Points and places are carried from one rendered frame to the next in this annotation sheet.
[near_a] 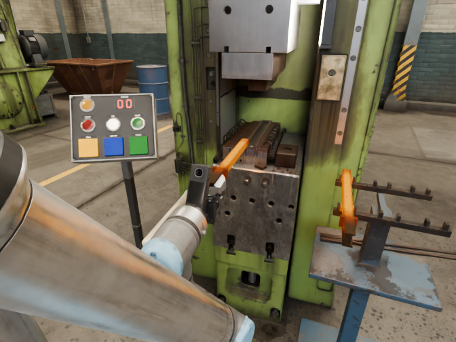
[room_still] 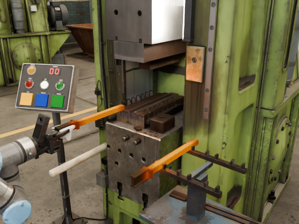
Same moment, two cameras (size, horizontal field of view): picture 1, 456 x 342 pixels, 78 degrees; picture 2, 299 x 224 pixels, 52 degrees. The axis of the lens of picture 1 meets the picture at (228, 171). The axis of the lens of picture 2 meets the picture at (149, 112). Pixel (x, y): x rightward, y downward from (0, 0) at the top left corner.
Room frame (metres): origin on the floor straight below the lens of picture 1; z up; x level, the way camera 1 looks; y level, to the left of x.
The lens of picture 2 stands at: (-0.29, -0.70, 1.57)
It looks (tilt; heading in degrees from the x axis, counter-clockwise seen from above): 20 degrees down; 20
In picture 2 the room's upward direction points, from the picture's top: straight up
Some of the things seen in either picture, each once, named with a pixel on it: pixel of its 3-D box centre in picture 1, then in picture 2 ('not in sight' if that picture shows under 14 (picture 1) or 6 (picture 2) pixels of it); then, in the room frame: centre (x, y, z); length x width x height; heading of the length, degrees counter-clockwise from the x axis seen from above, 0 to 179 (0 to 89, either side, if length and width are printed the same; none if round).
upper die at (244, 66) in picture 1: (257, 62); (152, 46); (1.35, -0.13, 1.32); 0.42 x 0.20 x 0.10; 163
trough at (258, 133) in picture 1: (259, 132); (155, 102); (1.34, -0.16, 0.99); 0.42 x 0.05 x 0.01; 163
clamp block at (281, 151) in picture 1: (286, 155); (162, 122); (1.15, -0.26, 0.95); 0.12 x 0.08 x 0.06; 163
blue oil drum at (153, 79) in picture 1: (154, 89); not in sight; (5.80, 1.47, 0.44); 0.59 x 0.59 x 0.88
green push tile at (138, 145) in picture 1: (138, 145); (57, 101); (1.12, 0.37, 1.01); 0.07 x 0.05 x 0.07; 98
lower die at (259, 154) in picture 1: (254, 138); (152, 106); (1.35, -0.13, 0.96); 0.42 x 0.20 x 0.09; 163
